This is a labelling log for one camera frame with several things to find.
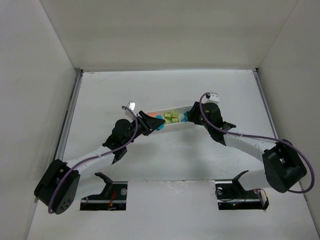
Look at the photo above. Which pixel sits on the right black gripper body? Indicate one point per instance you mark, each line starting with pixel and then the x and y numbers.
pixel 195 113

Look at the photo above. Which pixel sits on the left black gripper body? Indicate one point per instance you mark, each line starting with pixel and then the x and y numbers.
pixel 144 122

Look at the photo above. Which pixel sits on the blue lego brick pair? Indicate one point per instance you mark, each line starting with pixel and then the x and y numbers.
pixel 185 117

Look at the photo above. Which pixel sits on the blue lego block cluster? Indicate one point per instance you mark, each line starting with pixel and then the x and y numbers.
pixel 161 127

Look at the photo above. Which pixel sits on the green lego brick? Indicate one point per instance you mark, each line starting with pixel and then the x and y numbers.
pixel 171 117

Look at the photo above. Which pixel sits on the orange round lego piece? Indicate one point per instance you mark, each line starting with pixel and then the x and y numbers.
pixel 155 115

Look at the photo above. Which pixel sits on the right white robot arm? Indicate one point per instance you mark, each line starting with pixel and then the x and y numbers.
pixel 282 166

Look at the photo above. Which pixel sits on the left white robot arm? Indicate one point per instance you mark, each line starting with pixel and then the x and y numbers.
pixel 64 181

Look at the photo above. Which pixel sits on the white three-compartment tray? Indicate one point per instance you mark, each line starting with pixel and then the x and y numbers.
pixel 170 128

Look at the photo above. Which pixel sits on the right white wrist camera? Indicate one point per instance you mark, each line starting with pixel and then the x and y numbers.
pixel 213 97

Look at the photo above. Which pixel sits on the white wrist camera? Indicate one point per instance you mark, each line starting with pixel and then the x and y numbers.
pixel 130 108
pixel 213 97

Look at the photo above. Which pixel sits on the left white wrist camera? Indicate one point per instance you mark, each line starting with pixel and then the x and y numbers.
pixel 130 108

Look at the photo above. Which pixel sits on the right aluminium rail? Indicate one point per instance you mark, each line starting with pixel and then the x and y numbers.
pixel 263 97

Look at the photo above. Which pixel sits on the aluminium rail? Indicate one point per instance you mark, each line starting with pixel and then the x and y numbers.
pixel 67 121
pixel 263 97

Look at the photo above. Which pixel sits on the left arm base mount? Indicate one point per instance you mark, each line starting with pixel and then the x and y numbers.
pixel 113 196

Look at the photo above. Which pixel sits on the left aluminium rail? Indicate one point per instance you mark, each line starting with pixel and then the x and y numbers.
pixel 67 121

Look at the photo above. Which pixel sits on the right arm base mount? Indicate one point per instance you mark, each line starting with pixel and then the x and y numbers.
pixel 232 196

